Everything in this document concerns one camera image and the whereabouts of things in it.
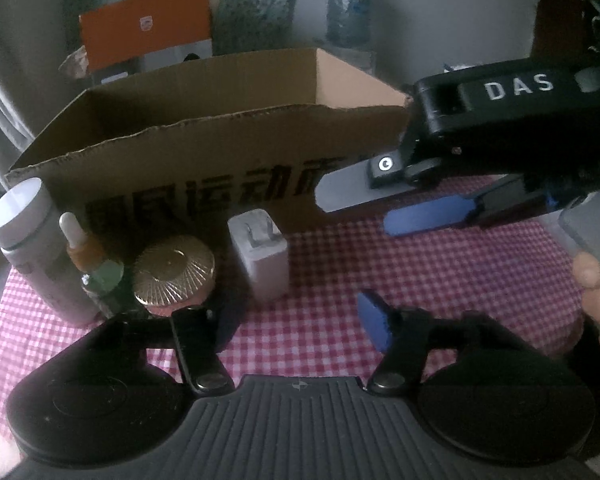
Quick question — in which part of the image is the gold lid cosmetic jar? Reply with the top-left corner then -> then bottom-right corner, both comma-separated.
132,235 -> 216,318

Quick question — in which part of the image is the white power adapter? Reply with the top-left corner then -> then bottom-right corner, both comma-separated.
227,208 -> 290,304

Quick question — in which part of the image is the pink checkered tablecloth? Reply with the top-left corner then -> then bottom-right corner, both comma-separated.
0,173 -> 586,478

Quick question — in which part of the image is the green dropper bottle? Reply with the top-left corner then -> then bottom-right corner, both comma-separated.
59,211 -> 131,318

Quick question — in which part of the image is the large brown cardboard box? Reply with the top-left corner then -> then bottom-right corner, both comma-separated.
6,49 -> 408,249

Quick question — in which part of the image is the white cap supplement bottle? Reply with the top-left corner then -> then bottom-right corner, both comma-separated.
0,178 -> 99,326

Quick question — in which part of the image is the orange product box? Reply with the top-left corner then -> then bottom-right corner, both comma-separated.
79,0 -> 211,73

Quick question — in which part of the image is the grey curtain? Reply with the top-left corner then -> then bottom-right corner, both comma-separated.
0,0 -> 76,183

